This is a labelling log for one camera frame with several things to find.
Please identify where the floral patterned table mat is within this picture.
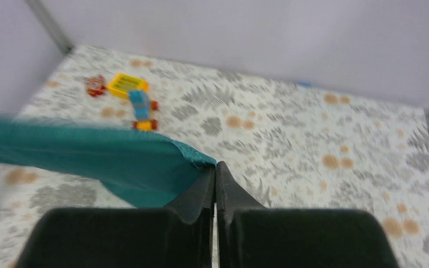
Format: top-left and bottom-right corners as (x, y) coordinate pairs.
(20, 45), (429, 267)

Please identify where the teal cloth napkin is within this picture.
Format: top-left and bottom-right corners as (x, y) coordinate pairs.
(0, 117), (216, 207)

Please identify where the blue orange toy car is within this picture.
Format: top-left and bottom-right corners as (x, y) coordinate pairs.
(128, 90), (159, 131)

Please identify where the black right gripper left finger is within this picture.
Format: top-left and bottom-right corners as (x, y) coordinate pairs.
(16, 167), (215, 267)

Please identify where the red owl toy block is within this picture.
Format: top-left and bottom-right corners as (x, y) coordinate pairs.
(84, 75), (106, 97)

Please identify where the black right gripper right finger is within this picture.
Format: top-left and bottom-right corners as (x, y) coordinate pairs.
(216, 161), (398, 267)

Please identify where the yellow toy brick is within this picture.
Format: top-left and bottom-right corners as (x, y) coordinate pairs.
(106, 73), (150, 100)

